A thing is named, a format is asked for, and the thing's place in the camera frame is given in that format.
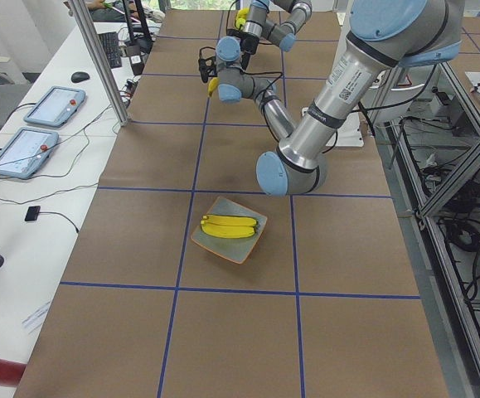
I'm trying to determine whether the aluminium frame column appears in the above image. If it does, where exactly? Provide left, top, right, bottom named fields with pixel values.
left=69, top=0, right=128, bottom=127

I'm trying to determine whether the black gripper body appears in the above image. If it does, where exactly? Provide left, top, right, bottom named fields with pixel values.
left=204, top=57, right=217, bottom=79
left=227, top=28, right=259, bottom=70

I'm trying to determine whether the lower blue teach pendant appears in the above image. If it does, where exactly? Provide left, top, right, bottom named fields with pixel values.
left=0, top=128, right=59, bottom=179

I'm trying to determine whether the black keyboard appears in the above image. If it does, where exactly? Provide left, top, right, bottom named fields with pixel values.
left=98, top=32, right=122, bottom=69

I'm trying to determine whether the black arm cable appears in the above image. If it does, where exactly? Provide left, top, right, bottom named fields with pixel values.
left=197, top=45, right=439, bottom=157

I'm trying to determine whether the black computer mouse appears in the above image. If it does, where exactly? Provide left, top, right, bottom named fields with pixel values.
left=70, top=71, right=90, bottom=84

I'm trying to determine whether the blue teach pendant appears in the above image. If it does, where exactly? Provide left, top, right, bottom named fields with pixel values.
left=0, top=128, right=59, bottom=179
left=23, top=86, right=86, bottom=128

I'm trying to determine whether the small black box device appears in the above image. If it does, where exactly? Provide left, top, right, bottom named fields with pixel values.
left=24, top=206, right=41, bottom=222

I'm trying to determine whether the yellow banana basket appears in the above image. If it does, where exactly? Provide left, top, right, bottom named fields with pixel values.
left=235, top=7, right=249, bottom=30

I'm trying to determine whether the grey square plate orange rim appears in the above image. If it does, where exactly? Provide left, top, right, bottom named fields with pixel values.
left=190, top=197, right=268, bottom=264

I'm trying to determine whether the upper blue teach pendant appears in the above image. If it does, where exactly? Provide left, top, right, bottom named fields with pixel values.
left=23, top=86, right=86, bottom=128

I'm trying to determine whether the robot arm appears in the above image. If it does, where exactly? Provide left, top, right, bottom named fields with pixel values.
left=198, top=0, right=465, bottom=196
left=227, top=0, right=313, bottom=70

